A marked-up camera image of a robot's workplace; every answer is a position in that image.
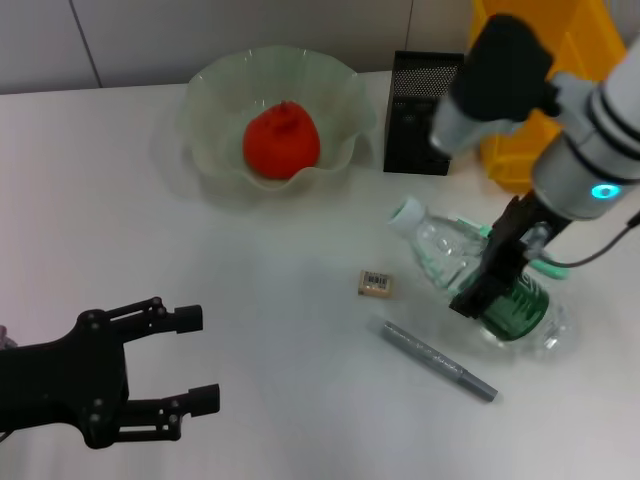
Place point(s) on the pale green wavy glass bowl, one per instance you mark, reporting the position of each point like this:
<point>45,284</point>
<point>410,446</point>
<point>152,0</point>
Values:
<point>210,100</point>

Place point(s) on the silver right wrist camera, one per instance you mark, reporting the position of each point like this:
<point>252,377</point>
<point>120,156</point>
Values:
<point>500,65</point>

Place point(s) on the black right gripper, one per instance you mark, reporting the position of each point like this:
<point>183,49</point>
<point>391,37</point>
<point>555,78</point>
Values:
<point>515,240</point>

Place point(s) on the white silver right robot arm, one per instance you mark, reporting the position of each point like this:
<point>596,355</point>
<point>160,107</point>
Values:
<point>600,140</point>

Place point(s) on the yellow plastic bin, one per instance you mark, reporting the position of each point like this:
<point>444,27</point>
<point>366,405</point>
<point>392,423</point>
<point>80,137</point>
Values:
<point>510,165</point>

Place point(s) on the black mesh pen holder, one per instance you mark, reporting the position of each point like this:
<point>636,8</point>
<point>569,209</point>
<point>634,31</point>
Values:
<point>410,150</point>

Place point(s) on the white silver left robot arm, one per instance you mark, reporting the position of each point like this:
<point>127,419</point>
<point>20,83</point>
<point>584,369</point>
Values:
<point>5,337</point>

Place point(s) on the mint green pen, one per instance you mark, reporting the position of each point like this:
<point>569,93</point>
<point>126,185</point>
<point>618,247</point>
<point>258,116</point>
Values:
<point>557,273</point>

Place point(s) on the grey marker pen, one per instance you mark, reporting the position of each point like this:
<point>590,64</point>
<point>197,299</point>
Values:
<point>430,357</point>

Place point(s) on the red-orange orange fruit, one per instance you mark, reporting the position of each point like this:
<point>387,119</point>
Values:
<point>280,145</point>

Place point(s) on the beige eraser with barcode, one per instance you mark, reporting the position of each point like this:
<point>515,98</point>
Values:
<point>375,283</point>

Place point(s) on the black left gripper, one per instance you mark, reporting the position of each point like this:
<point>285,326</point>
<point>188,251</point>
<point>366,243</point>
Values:
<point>75,377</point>

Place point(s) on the clear green-label water bottle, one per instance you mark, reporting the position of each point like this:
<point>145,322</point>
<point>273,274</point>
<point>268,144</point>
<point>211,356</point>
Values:
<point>440,250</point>

